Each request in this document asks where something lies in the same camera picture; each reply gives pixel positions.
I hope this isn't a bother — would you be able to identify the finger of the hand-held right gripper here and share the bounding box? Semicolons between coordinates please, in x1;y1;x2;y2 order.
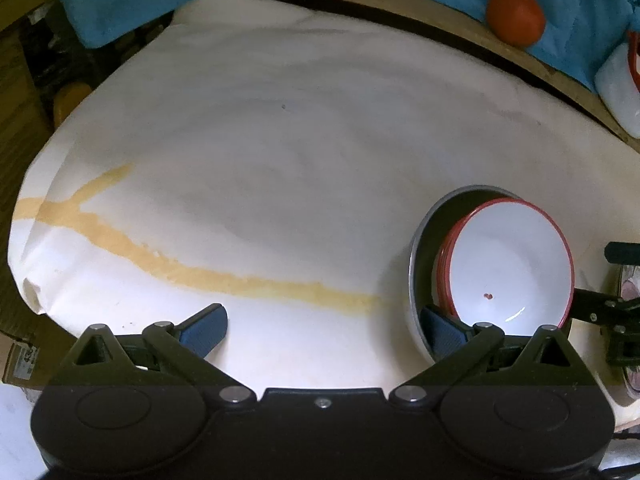
570;287;640;367
604;241;640;267

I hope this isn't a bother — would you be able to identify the grey metal bowl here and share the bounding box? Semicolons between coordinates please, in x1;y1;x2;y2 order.
409;186;576;363

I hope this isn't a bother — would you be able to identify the white table cover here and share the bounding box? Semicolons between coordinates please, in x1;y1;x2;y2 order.
7;0;640;431

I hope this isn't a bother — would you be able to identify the plain blue cloth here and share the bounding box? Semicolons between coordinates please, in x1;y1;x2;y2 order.
62;0;640;93

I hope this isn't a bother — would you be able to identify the yellow object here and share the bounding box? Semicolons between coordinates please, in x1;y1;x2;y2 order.
52;82;93;126

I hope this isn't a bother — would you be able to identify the small white red-rimmed bowl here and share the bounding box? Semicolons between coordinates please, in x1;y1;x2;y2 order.
436;205;496;318

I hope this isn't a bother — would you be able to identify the white red-rimmed dish at edge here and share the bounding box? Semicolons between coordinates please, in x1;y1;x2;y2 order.
594;30;640;138

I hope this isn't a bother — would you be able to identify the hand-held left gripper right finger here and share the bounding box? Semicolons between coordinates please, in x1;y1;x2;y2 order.
390;307;601;406

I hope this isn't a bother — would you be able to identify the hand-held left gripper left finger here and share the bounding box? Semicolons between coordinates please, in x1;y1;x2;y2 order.
47;303;251;408

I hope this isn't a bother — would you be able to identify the red tomato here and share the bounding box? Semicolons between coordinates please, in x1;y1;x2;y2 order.
486;0;546;50

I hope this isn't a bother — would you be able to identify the large white red-rimmed bowl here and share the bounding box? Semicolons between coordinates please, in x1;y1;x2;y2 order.
446;199;576;336

